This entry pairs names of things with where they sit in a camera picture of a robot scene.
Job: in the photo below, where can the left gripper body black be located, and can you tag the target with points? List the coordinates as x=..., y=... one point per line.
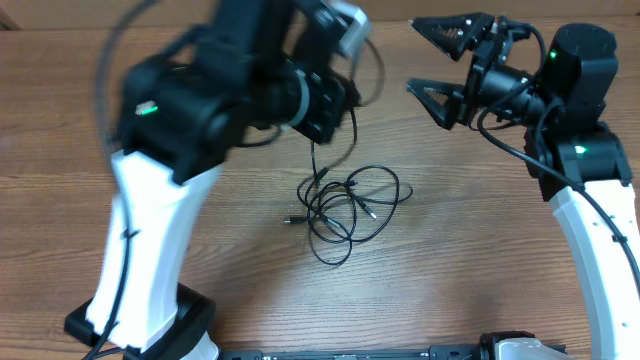
x=323, y=111

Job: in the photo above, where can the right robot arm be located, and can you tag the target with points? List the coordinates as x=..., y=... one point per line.
x=579, y=163

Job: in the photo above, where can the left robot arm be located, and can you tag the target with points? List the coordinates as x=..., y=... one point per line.
x=255, y=64

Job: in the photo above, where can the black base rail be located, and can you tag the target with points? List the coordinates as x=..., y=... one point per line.
x=502, y=345

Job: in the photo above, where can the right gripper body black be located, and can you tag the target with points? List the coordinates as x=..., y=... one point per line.
x=488, y=79

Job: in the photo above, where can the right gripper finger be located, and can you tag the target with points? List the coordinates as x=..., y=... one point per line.
x=441, y=100
x=454, y=35

